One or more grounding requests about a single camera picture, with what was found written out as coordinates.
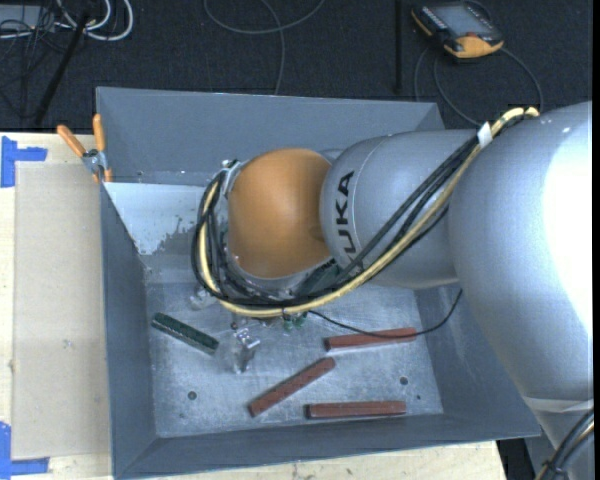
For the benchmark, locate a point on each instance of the grey metal bin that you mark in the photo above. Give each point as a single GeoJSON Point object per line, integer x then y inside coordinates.
{"type": "Point", "coordinates": [300, 383]}

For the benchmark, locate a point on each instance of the pale flat board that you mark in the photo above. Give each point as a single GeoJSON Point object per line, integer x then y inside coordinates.
{"type": "Point", "coordinates": [60, 313]}

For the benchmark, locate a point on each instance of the red-brown flat block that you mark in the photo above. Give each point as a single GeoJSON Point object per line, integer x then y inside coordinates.
{"type": "Point", "coordinates": [355, 410]}
{"type": "Point", "coordinates": [291, 386]}
{"type": "Point", "coordinates": [370, 338]}

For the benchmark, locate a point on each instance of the dark green flat block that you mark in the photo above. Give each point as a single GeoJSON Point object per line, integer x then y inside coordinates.
{"type": "Point", "coordinates": [185, 332]}

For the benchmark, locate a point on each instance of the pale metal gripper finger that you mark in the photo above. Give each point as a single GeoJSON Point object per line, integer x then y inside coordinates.
{"type": "Point", "coordinates": [200, 299]}
{"type": "Point", "coordinates": [244, 350]}

